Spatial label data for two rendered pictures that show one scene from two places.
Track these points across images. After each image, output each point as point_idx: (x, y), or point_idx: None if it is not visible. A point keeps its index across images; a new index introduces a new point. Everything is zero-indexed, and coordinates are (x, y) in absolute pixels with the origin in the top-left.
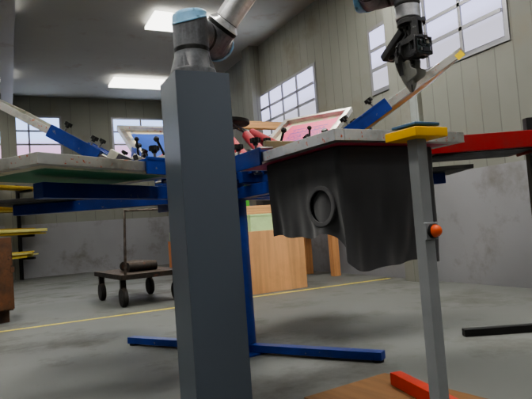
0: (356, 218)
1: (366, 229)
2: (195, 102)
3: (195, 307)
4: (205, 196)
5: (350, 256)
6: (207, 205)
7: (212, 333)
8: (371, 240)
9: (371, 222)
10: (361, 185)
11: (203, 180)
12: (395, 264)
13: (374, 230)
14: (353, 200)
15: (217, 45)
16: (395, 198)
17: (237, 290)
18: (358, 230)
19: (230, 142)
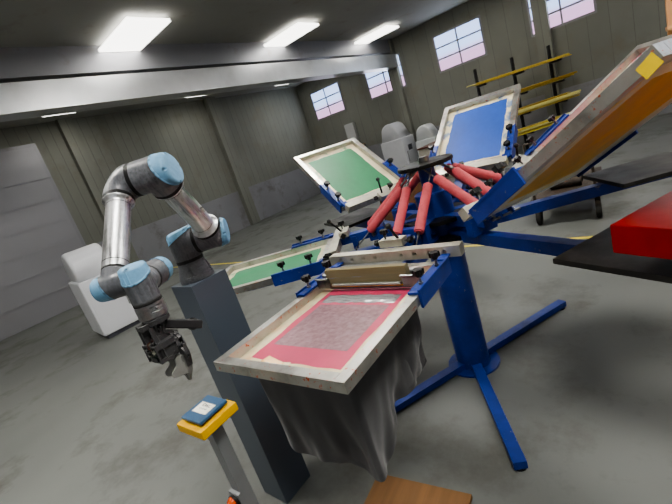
0: (283, 416)
1: (296, 426)
2: (186, 307)
3: (233, 420)
4: (213, 364)
5: (288, 439)
6: (216, 369)
7: (245, 436)
8: (303, 435)
9: (297, 422)
10: (277, 393)
11: (208, 354)
12: (332, 461)
13: (302, 429)
14: (276, 402)
15: (202, 247)
16: (313, 411)
17: (247, 420)
18: (288, 424)
19: (210, 334)
